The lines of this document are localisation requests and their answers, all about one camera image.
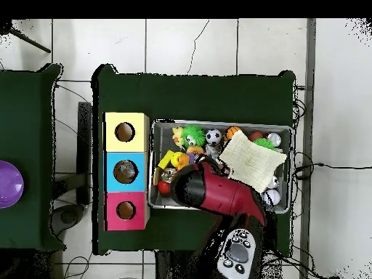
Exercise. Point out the yellow block toy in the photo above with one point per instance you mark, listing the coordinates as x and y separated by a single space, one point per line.
165 159

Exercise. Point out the cream knitted cloth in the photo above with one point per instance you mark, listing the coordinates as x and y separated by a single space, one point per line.
252 162

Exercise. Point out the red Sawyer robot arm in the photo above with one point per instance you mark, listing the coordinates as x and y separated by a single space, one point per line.
221 191

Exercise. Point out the shallow mesh bin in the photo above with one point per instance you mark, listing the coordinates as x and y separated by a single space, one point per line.
162 136

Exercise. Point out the wooden box with three holes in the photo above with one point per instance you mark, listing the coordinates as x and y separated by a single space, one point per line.
141 174

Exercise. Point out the orange and purple toy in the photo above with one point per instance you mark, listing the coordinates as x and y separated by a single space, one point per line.
184 159

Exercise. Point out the green spiky ball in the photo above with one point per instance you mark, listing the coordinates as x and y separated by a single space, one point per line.
194 135

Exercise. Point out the yellow duck toy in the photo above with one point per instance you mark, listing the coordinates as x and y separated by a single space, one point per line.
177 135

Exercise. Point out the small soccer ball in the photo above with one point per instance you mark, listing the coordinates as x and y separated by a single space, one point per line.
214 136

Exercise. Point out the small red ball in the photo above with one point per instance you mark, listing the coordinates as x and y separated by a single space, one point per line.
163 187

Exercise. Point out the small orange basketball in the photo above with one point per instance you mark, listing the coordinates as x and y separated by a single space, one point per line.
232 133

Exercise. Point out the white baseball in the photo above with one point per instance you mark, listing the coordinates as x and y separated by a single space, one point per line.
273 197

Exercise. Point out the grey round foot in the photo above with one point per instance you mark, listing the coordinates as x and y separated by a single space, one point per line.
68 216

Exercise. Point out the dark green side tablecloth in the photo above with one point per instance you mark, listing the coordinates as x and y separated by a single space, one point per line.
26 116

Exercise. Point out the purple bowl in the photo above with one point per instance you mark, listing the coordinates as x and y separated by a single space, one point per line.
10 184

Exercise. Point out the black tripod leg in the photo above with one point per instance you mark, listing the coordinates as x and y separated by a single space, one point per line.
29 42

